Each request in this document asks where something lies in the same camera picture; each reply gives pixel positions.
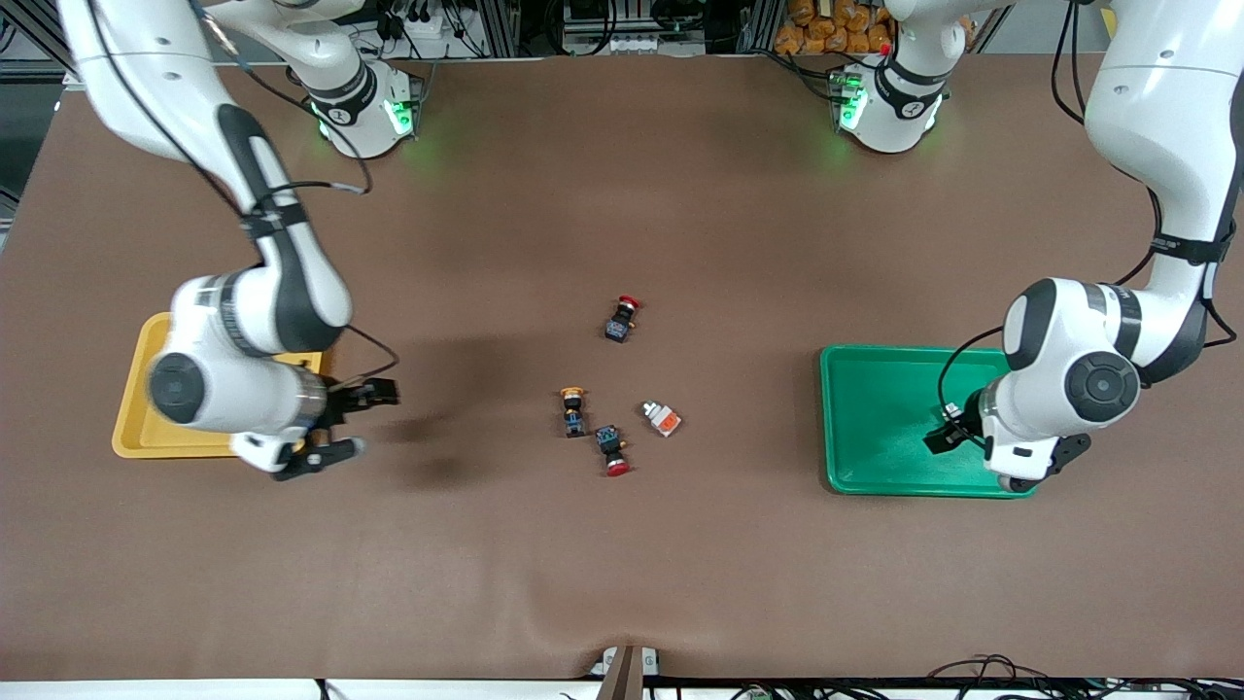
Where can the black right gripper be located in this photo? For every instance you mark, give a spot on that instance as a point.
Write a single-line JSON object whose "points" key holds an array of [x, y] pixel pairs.
{"points": [[342, 402]]}

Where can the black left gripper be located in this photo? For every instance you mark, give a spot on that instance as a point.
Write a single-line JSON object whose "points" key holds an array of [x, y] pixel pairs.
{"points": [[964, 425]]}

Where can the yellow mushroom push button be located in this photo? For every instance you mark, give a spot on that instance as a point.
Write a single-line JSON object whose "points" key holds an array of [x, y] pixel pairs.
{"points": [[573, 420]]}

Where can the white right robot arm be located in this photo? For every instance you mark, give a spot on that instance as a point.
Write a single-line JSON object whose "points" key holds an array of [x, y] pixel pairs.
{"points": [[146, 97]]}

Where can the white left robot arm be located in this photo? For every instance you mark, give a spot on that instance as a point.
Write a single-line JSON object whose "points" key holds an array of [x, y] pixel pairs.
{"points": [[1166, 97]]}

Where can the green plastic tray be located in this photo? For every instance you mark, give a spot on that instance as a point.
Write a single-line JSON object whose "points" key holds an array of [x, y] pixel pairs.
{"points": [[875, 428]]}

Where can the yellow plastic tray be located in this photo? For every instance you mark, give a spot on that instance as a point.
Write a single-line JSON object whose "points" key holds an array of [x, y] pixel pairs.
{"points": [[136, 418]]}

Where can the red mushroom push button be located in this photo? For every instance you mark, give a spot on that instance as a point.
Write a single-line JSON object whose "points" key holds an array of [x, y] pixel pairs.
{"points": [[618, 326], [609, 439]]}

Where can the brown table mat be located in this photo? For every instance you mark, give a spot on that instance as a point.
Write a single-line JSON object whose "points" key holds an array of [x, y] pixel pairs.
{"points": [[622, 583]]}

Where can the orange snack bags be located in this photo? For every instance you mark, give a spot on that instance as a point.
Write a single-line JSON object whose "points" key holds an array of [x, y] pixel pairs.
{"points": [[812, 34]]}

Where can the white power strip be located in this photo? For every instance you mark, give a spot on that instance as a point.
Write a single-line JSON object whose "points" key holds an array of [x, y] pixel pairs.
{"points": [[641, 44]]}

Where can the metal table clamp bracket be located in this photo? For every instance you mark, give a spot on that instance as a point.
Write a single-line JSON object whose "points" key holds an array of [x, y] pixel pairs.
{"points": [[627, 676]]}

